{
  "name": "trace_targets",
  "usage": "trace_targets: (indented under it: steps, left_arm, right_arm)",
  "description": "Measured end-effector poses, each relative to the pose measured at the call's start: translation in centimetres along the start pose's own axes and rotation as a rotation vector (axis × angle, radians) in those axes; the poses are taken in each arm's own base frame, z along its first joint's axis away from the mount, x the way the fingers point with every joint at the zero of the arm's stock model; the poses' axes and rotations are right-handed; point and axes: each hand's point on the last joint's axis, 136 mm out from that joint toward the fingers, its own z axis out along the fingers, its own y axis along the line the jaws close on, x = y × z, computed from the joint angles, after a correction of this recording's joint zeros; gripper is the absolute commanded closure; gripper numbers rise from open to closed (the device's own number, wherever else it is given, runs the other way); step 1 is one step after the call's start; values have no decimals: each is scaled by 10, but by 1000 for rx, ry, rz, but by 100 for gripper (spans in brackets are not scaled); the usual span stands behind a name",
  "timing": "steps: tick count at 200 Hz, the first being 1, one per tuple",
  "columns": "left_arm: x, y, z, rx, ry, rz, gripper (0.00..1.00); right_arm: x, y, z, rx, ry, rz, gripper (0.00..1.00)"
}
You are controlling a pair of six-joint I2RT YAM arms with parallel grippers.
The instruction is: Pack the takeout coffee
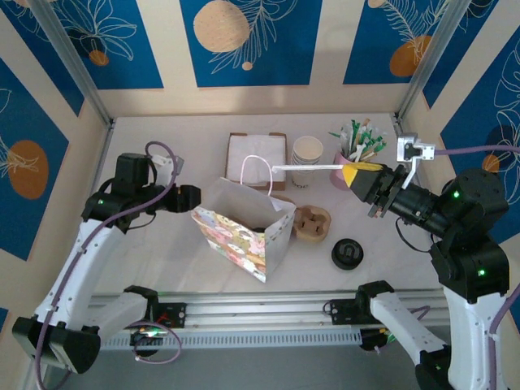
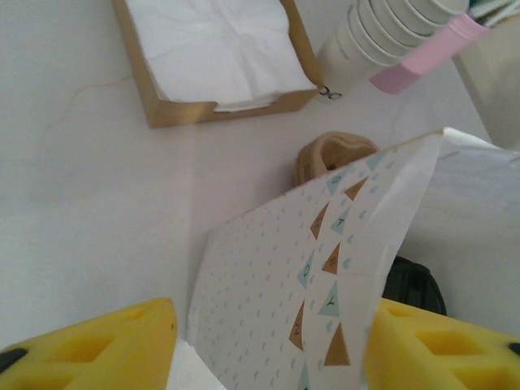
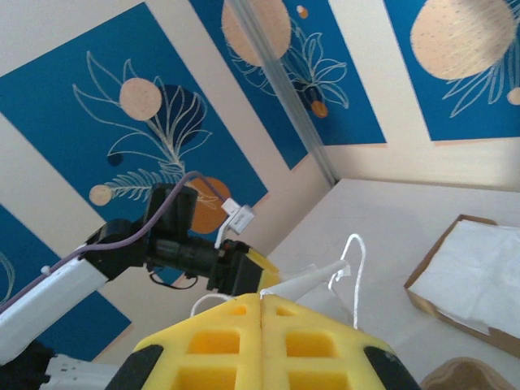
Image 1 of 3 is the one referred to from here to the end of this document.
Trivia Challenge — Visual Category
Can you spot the white straw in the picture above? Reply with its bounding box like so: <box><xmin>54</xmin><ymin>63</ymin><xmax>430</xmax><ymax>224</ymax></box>
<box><xmin>348</xmin><ymin>141</ymin><xmax>369</xmax><ymax>163</ymax></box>
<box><xmin>271</xmin><ymin>162</ymin><xmax>347</xmax><ymax>175</ymax></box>

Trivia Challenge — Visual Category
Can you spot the white printed paper bag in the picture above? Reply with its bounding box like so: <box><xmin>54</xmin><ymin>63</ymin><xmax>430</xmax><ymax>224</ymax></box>
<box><xmin>190</xmin><ymin>155</ymin><xmax>297</xmax><ymax>284</ymax></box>

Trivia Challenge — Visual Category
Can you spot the pink plastic cup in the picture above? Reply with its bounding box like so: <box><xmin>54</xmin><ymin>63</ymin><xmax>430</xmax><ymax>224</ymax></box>
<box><xmin>331</xmin><ymin>150</ymin><xmax>359</xmax><ymax>191</ymax></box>

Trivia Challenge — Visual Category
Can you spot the white paper cup stack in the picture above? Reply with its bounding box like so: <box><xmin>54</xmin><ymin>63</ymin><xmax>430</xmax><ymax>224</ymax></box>
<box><xmin>291</xmin><ymin>136</ymin><xmax>325</xmax><ymax>191</ymax></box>

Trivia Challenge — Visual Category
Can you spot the brown pulp cup carrier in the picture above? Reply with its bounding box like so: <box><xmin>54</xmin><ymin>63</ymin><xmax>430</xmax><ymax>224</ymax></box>
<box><xmin>292</xmin><ymin>204</ymin><xmax>333</xmax><ymax>244</ymax></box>

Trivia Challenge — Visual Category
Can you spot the black cup lid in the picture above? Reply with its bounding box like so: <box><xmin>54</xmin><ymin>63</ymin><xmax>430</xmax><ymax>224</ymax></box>
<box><xmin>331</xmin><ymin>238</ymin><xmax>365</xmax><ymax>272</ymax></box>

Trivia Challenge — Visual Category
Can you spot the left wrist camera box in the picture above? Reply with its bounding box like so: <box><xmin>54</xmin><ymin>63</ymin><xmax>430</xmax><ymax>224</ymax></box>
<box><xmin>150</xmin><ymin>155</ymin><xmax>184</xmax><ymax>176</ymax></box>

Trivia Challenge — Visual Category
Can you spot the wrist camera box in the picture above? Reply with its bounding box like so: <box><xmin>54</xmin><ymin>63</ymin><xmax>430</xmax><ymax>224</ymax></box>
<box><xmin>396</xmin><ymin>132</ymin><xmax>436</xmax><ymax>190</ymax></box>
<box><xmin>150</xmin><ymin>155</ymin><xmax>184</xmax><ymax>176</ymax></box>

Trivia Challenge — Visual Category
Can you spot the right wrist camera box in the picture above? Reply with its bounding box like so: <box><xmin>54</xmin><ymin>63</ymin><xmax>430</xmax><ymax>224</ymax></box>
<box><xmin>396</xmin><ymin>132</ymin><xmax>436</xmax><ymax>190</ymax></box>

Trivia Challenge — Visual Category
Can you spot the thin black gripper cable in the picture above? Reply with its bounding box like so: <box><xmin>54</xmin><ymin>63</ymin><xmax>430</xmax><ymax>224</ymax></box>
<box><xmin>395</xmin><ymin>218</ymin><xmax>432</xmax><ymax>254</ymax></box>

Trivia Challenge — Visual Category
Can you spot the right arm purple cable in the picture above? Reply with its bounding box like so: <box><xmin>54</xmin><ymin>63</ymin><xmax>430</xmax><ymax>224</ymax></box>
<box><xmin>408</xmin><ymin>145</ymin><xmax>520</xmax><ymax>390</ymax></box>

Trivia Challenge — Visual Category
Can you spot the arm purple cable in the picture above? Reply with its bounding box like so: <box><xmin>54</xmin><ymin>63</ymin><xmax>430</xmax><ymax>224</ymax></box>
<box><xmin>408</xmin><ymin>145</ymin><xmax>520</xmax><ymax>390</ymax></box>
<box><xmin>34</xmin><ymin>141</ymin><xmax>183</xmax><ymax>390</ymax></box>

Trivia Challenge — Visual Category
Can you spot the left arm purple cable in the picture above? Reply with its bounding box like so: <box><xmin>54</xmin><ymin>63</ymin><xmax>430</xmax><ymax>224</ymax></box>
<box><xmin>34</xmin><ymin>141</ymin><xmax>183</xmax><ymax>390</ymax></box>

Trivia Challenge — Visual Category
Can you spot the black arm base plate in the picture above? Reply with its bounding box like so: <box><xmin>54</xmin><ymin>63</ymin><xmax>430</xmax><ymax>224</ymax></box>
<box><xmin>156</xmin><ymin>302</ymin><xmax>188</xmax><ymax>329</ymax></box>
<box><xmin>324</xmin><ymin>298</ymin><xmax>363</xmax><ymax>326</ymax></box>

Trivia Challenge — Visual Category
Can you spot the aluminium front rail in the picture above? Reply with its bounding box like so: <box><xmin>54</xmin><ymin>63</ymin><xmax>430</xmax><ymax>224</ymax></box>
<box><xmin>87</xmin><ymin>288</ymin><xmax>448</xmax><ymax>332</ymax></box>

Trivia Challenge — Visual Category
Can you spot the aluminium frame post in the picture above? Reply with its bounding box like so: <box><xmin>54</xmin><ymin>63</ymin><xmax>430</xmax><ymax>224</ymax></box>
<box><xmin>394</xmin><ymin>0</ymin><xmax>477</xmax><ymax>123</ymax></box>
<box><xmin>28</xmin><ymin>0</ymin><xmax>115</xmax><ymax>128</ymax></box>

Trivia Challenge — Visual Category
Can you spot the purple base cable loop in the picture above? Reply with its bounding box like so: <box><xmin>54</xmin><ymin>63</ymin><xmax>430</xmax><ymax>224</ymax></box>
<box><xmin>133</xmin><ymin>320</ymin><xmax>183</xmax><ymax>362</ymax></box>

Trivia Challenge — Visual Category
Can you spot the grey slotted cable duct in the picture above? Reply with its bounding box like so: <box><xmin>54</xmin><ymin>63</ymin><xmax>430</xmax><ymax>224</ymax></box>
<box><xmin>99</xmin><ymin>327</ymin><xmax>363</xmax><ymax>351</ymax></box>

